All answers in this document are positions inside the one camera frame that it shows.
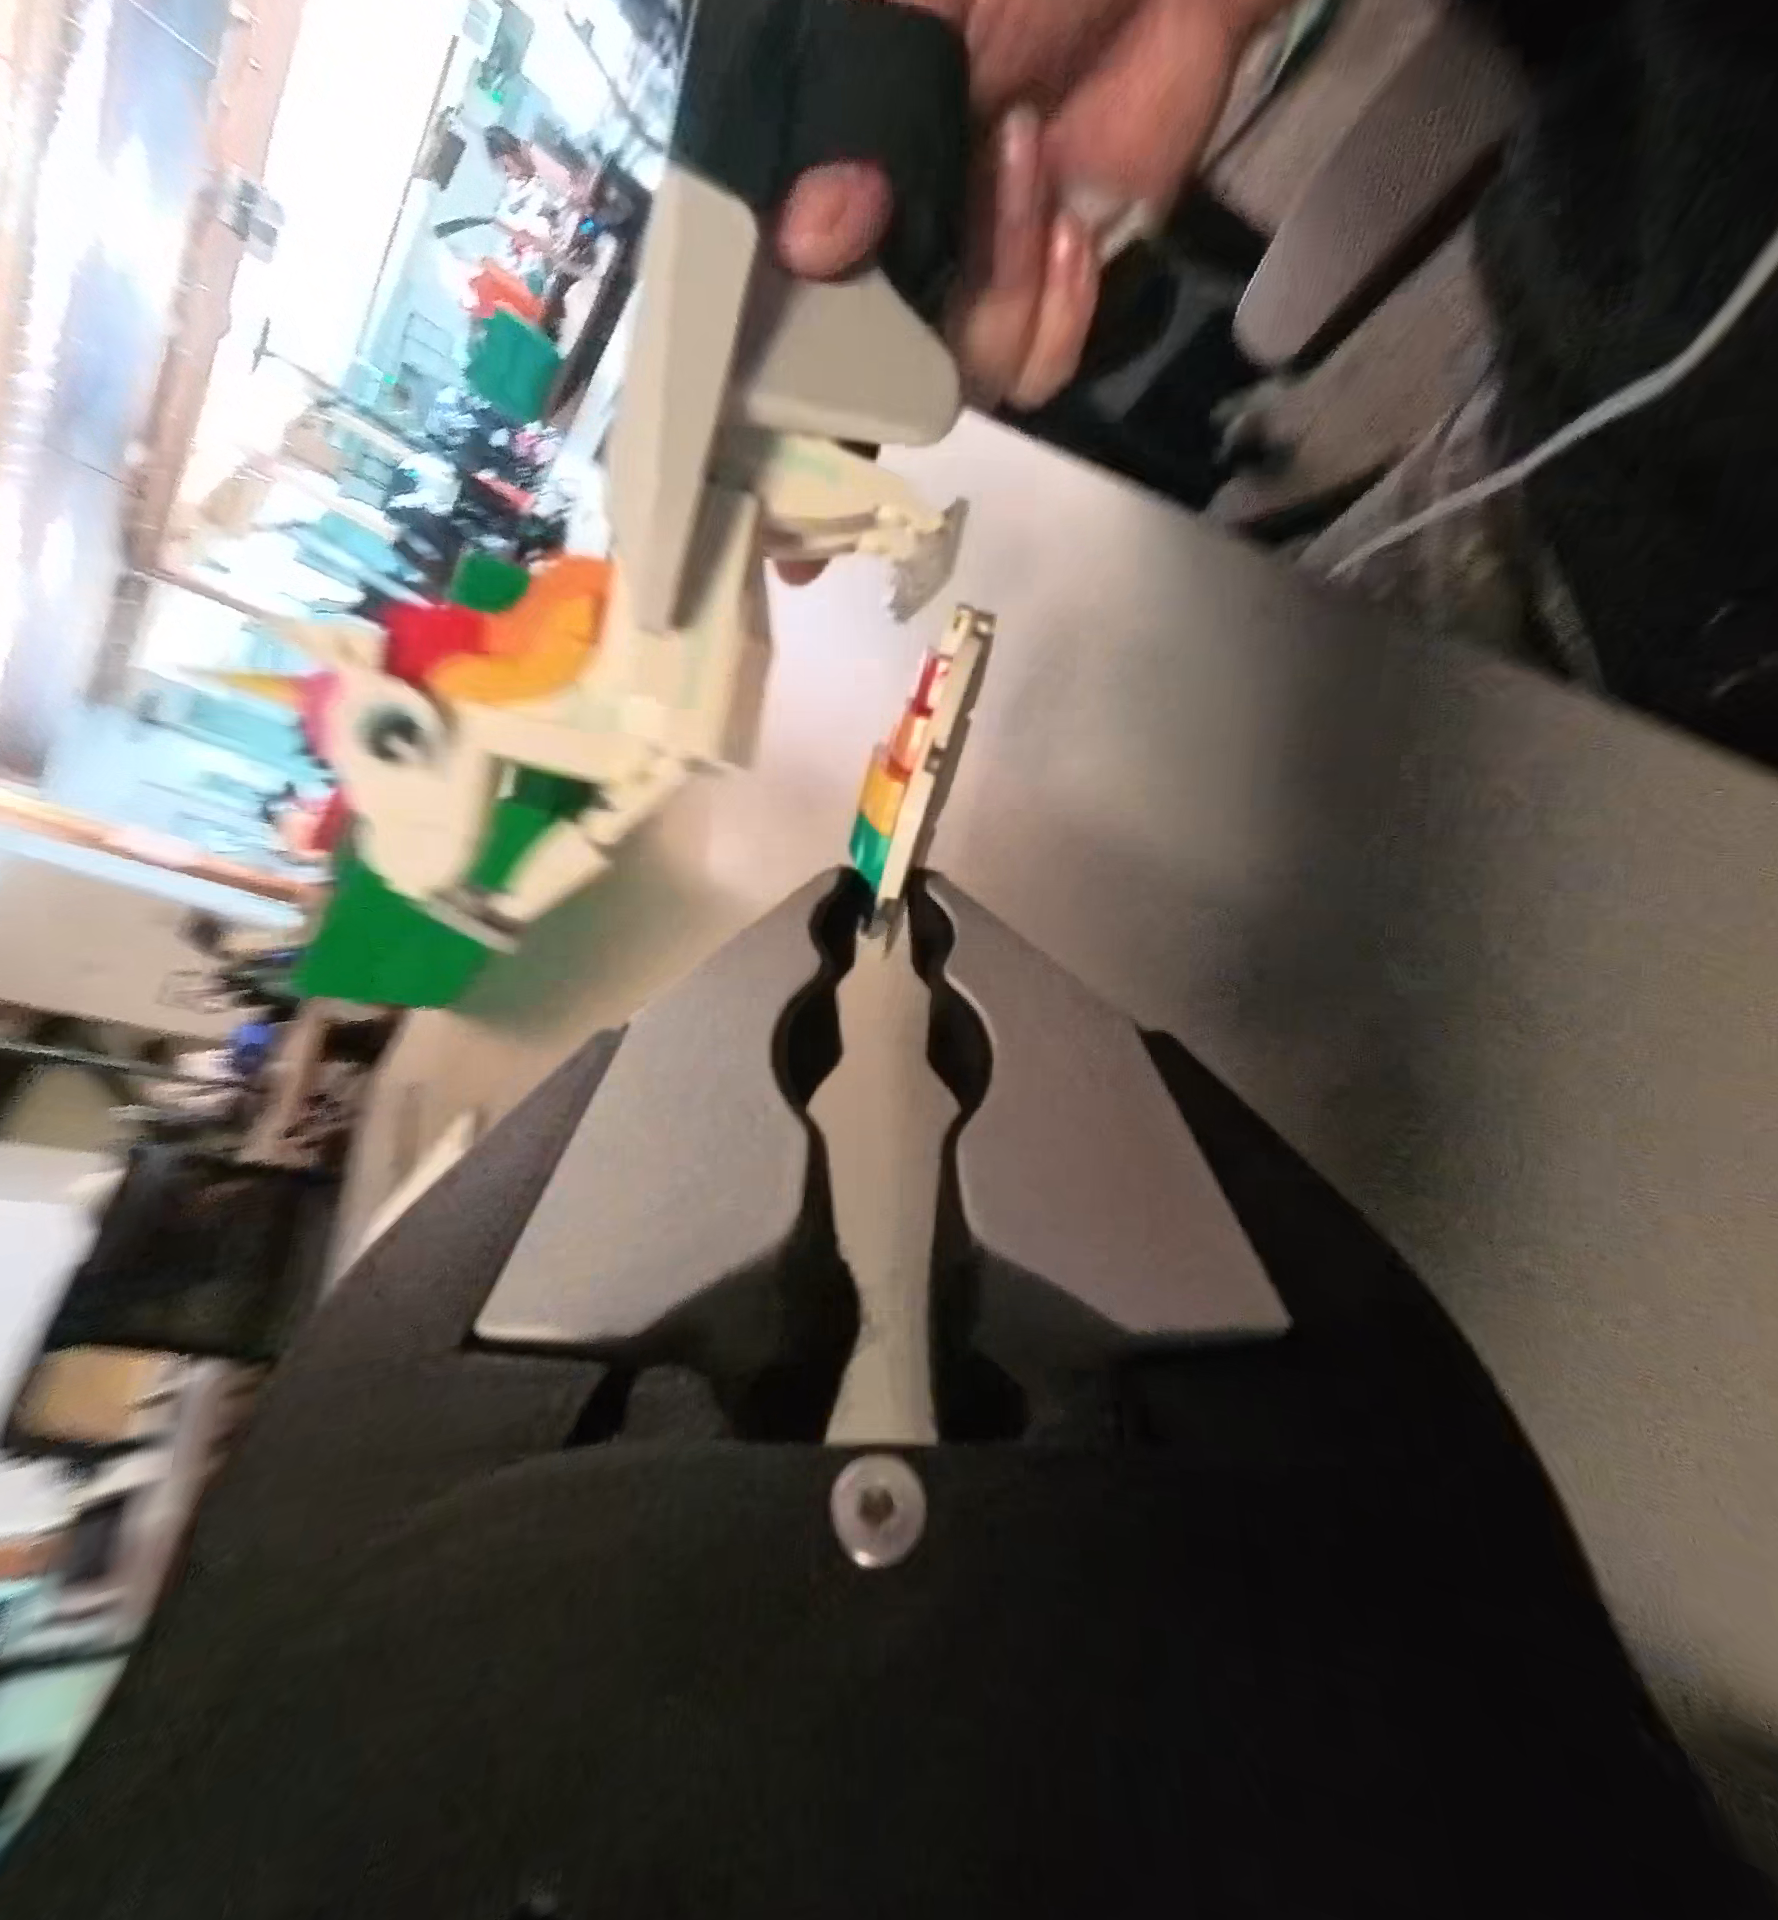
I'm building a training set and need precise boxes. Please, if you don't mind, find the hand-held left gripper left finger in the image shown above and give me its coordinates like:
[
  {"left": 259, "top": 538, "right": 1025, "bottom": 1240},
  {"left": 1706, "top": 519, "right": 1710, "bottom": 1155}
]
[{"left": 472, "top": 865, "right": 854, "bottom": 1347}]

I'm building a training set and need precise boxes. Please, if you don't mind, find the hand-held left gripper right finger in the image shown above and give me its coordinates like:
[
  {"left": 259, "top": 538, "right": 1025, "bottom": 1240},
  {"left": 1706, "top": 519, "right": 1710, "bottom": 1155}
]
[{"left": 908, "top": 867, "right": 1297, "bottom": 1340}]

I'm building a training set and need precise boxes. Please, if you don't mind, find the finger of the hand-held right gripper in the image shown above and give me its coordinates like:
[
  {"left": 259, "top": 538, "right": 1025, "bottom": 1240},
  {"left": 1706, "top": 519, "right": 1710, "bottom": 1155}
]
[{"left": 608, "top": 161, "right": 759, "bottom": 628}]

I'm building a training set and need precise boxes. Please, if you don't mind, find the white toy brick unicorn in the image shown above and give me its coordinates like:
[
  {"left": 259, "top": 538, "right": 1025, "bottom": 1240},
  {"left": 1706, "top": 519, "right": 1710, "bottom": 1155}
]
[{"left": 236, "top": 434, "right": 972, "bottom": 940}]

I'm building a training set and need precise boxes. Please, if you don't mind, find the round rainbow brick plate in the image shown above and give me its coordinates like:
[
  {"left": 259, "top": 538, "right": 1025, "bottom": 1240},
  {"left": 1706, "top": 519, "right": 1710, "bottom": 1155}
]
[{"left": 845, "top": 604, "right": 1000, "bottom": 940}]

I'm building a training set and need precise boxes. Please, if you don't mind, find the person's right hand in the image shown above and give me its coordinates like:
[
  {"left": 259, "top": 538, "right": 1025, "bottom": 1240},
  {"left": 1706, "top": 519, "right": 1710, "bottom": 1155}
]
[{"left": 773, "top": 0, "right": 1291, "bottom": 417}]

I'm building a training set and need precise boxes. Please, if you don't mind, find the green tote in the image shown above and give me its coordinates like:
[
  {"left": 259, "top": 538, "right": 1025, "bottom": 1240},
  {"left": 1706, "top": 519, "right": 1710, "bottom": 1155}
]
[{"left": 464, "top": 307, "right": 561, "bottom": 416}]

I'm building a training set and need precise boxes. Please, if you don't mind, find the green plastic bin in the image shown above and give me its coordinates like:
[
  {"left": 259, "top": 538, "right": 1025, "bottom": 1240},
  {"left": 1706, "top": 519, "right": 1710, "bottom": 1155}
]
[{"left": 289, "top": 764, "right": 597, "bottom": 1010}]

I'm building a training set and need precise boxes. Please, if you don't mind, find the person's black shirt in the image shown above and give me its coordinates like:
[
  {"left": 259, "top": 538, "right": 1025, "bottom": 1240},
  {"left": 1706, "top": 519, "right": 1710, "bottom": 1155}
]
[{"left": 1475, "top": 0, "right": 1778, "bottom": 782}]

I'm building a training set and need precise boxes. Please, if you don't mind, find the white cable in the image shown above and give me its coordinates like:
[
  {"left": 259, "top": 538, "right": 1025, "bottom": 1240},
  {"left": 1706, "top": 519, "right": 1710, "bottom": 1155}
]
[{"left": 1323, "top": 135, "right": 1778, "bottom": 581}]

